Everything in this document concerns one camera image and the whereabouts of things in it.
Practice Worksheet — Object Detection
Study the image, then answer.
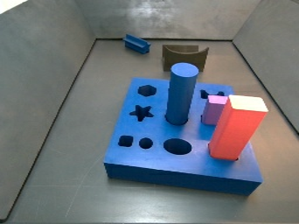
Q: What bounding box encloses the blue star prism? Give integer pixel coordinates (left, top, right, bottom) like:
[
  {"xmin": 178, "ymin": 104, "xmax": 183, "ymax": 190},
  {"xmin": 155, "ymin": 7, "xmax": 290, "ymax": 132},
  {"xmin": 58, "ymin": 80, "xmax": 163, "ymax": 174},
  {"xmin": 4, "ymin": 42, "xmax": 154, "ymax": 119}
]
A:
[{"xmin": 123, "ymin": 34, "xmax": 151, "ymax": 54}]

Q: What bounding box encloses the black curved fixture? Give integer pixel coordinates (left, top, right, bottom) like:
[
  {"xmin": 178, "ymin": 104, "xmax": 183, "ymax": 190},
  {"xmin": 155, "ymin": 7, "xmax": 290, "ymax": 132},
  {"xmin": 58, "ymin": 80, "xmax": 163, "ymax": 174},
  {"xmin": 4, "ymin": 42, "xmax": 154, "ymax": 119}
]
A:
[{"xmin": 163, "ymin": 45, "xmax": 210, "ymax": 72}]

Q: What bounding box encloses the blue shape sorter base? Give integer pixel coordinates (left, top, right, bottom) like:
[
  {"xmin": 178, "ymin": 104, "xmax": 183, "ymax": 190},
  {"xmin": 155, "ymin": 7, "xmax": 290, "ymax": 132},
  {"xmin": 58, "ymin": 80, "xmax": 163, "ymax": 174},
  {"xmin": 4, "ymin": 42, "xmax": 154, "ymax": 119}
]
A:
[{"xmin": 104, "ymin": 78, "xmax": 263, "ymax": 195}]

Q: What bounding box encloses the blue cylinder peg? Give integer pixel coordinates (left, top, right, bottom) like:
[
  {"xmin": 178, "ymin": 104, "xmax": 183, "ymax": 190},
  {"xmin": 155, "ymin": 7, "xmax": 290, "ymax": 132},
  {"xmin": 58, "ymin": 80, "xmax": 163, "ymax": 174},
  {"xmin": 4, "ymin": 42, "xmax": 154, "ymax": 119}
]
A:
[{"xmin": 166, "ymin": 62, "xmax": 199, "ymax": 125}]

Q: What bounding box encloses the purple block peg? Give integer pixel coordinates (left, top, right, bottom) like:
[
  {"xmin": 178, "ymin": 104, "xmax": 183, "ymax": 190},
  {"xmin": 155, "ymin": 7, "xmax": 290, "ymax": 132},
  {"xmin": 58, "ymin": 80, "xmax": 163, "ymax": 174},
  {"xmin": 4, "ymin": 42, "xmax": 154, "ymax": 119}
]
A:
[{"xmin": 202, "ymin": 95, "xmax": 229, "ymax": 125}]

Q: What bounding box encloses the red square block peg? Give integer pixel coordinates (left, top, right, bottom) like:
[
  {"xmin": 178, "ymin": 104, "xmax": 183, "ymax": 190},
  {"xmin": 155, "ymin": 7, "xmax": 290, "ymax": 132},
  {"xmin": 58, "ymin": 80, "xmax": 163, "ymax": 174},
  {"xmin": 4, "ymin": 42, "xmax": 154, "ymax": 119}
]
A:
[{"xmin": 209, "ymin": 94, "xmax": 269, "ymax": 160}]

